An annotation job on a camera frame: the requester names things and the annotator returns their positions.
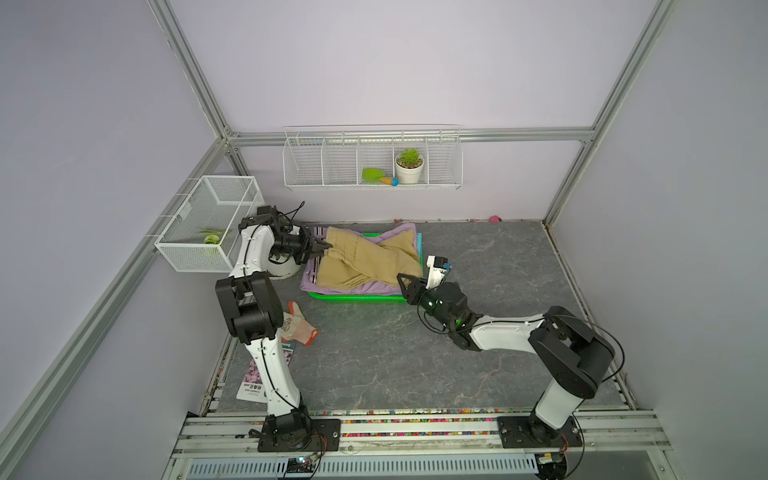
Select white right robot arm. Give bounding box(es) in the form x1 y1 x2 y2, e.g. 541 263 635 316
397 273 616 434

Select white wire wall shelf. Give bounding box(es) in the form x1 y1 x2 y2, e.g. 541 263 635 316
282 126 464 190

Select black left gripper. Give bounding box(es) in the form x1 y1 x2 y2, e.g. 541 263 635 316
270 225 331 265

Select small potted succulent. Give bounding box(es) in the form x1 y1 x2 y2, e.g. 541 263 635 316
395 149 425 185

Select flower seed packet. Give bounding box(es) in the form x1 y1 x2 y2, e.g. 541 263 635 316
235 341 297 404

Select aluminium front rail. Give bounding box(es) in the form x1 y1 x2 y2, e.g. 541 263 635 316
162 409 685 479

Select green toy shovel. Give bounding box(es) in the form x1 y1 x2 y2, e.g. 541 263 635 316
362 168 399 187

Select tan pants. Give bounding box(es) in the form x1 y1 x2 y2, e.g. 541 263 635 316
316 227 423 291

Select white wire side basket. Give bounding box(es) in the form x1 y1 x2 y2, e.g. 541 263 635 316
154 175 264 274

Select green leaf toy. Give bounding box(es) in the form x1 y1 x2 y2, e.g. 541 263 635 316
198 229 229 245

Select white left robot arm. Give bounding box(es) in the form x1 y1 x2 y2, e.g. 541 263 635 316
215 205 331 419

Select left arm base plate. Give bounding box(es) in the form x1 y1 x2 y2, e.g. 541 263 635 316
257 415 341 453

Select red white work glove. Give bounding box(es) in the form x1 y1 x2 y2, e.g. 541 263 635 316
281 301 318 346

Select purple pants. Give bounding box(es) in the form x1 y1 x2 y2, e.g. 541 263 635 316
301 223 423 296

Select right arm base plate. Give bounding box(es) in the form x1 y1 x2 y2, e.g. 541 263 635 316
497 414 584 450

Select green plastic basket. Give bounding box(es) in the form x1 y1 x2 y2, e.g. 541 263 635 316
300 258 407 304

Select large green potted plant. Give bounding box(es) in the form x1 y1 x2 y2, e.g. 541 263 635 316
266 244 300 280

